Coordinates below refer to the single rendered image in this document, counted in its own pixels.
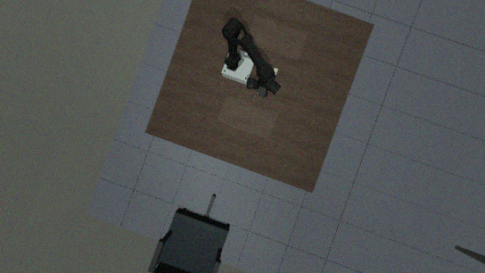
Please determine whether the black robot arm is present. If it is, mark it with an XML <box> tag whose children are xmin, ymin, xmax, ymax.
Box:
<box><xmin>222</xmin><ymin>17</ymin><xmax>281</xmax><ymax>97</ymax></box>

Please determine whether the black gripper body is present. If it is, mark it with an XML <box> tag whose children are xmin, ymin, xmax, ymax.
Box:
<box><xmin>247</xmin><ymin>78</ymin><xmax>265</xmax><ymax>89</ymax></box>

